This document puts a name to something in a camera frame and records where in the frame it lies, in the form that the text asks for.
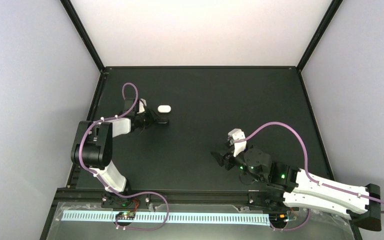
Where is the white earbud charging case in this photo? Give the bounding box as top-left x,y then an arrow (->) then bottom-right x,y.
157,105 -> 172,114

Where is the black oval object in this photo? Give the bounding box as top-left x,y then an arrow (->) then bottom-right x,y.
158,118 -> 170,125

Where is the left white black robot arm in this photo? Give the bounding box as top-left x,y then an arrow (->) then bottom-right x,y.
70,98 -> 169,194

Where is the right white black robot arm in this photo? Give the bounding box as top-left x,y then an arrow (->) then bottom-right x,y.
210,145 -> 382,232

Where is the clear plastic sheet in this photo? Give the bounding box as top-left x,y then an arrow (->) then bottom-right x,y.
231,204 -> 355,240

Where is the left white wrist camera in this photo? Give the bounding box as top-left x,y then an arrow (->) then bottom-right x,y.
137,98 -> 147,114

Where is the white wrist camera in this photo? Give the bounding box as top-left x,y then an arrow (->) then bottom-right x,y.
137,98 -> 147,114
227,128 -> 247,157

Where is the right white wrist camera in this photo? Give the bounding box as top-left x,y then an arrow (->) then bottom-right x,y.
227,128 -> 247,157

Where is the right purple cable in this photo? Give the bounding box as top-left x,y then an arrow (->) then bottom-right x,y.
235,121 -> 384,232

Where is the black front mounting rail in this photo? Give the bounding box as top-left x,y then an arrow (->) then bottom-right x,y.
52,188 -> 286,212

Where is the white slotted cable duct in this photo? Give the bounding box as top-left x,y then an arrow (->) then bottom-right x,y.
59,210 -> 270,226

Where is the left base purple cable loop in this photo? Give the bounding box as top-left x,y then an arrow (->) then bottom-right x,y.
105,190 -> 171,232

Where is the left black frame post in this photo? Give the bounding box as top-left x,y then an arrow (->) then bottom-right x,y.
60,0 -> 105,72

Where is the black frame post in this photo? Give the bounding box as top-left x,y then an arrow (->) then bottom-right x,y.
296,0 -> 343,72
60,0 -> 105,72

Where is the right black frame post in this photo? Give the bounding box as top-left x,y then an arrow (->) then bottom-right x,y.
296,0 -> 343,72

